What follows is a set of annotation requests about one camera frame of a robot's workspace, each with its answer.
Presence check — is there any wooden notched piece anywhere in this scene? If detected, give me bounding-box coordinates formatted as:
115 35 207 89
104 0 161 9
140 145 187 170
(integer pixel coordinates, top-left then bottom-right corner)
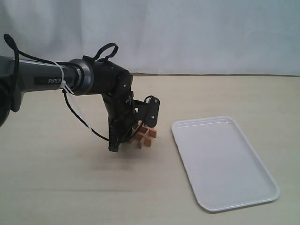
137 132 157 142
139 140 152 149
128 128 139 143
135 126 157 134

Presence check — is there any white plastic tray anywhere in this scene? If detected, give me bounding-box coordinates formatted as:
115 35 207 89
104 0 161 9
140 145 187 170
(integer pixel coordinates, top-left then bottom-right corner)
171 116 280 212

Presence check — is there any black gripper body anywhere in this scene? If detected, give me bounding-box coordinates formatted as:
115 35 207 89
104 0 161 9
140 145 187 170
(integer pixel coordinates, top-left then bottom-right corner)
102 90 137 131

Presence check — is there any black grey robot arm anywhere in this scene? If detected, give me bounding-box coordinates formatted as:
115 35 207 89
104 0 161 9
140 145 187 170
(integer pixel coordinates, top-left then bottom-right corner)
0 56 138 152

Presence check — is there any black cable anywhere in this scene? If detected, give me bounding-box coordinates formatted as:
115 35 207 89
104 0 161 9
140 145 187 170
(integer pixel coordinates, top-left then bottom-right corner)
3 34 132 143

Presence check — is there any white backdrop curtain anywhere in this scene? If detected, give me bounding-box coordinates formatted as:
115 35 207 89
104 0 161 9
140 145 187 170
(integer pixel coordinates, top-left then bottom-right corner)
0 0 300 75

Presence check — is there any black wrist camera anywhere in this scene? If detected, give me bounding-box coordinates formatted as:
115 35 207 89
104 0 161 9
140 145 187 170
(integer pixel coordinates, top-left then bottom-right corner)
134 96 160 128

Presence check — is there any white zip tie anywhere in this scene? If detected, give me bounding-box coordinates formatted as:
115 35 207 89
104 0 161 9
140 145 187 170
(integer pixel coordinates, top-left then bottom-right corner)
53 61 97 138

